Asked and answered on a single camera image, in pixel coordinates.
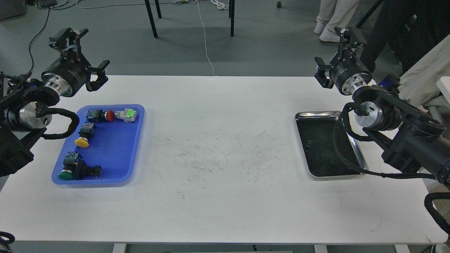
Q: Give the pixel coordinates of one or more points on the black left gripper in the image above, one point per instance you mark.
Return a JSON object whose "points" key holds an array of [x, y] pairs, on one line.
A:
{"points": [[66, 72]]}

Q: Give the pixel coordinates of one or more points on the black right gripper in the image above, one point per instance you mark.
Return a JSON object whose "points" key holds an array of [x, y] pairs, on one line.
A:
{"points": [[348, 73]]}

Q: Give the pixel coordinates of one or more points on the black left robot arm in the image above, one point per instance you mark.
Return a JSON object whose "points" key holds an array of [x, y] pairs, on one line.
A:
{"points": [[28, 110]]}

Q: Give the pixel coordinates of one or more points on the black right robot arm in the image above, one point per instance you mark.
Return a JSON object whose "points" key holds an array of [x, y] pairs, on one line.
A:
{"points": [[411, 140]]}

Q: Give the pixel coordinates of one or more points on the person legs white shoes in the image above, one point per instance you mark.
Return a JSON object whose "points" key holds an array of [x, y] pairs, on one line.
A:
{"points": [[334, 13]]}

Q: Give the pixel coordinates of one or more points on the silver metal tray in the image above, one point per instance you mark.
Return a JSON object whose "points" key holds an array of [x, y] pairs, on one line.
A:
{"points": [[315, 130]]}

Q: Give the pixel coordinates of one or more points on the black cabinet box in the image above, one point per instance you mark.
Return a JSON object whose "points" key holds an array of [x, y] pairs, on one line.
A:
{"points": [[412, 28]]}

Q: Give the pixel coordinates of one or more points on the beige cloth cover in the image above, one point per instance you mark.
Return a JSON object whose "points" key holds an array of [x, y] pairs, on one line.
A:
{"points": [[418, 85]]}

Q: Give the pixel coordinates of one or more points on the blue plastic tray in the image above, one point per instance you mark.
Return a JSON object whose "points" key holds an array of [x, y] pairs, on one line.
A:
{"points": [[113, 148]]}

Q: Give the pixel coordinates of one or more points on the red push button switch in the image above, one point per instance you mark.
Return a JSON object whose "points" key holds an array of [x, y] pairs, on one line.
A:
{"points": [[100, 116]]}

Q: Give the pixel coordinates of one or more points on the yellow push button switch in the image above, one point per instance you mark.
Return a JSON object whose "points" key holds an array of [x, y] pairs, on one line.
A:
{"points": [[86, 132]]}

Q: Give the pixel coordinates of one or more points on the green white switch module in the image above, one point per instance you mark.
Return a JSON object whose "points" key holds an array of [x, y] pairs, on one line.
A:
{"points": [[127, 115]]}

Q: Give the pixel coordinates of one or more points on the green push button switch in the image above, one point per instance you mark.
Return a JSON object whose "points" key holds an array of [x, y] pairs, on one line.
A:
{"points": [[75, 168]]}

